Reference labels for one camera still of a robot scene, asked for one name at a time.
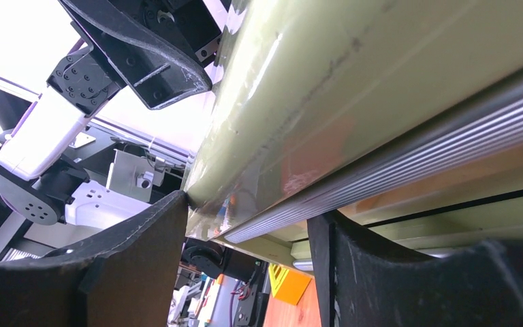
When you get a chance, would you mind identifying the yellow grid box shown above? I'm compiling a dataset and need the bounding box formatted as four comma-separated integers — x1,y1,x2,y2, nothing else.
268,264,312,306

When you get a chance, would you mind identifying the green drawer cabinet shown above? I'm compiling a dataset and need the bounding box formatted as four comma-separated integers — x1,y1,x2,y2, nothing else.
183,1,523,267

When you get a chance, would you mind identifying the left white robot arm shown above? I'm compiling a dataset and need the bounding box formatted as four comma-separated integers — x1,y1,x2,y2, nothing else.
0,1,221,230

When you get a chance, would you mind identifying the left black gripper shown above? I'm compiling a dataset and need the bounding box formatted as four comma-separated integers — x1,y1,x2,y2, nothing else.
58,1,221,110

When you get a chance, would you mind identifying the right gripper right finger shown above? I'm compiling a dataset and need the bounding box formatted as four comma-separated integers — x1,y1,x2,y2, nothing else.
307,211,523,326

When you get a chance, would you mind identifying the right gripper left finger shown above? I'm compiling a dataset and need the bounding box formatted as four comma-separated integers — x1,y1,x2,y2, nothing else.
0,191,188,326

